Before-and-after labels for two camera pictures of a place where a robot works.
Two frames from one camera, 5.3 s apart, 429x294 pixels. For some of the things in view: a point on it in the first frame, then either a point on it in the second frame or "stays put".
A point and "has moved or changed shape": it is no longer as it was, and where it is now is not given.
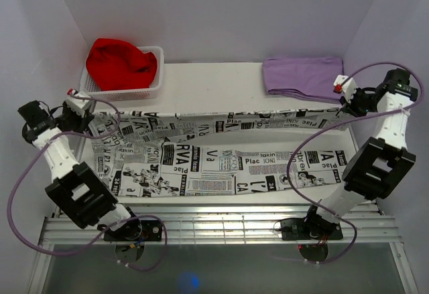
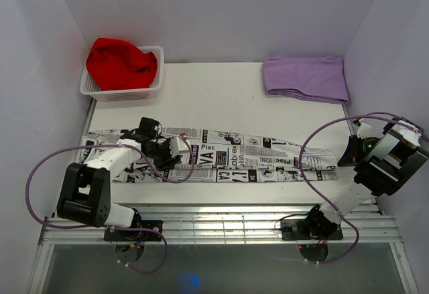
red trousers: (114, 64) stays put
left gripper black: (82, 122) to (169, 162)
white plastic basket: (89, 88) stays put
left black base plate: (139, 230) stays put
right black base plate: (300, 229) stays put
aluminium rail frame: (227, 224) stays put
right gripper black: (350, 108) to (352, 155)
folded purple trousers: (312, 78) stays put
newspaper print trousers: (130, 151) has moved or changed shape
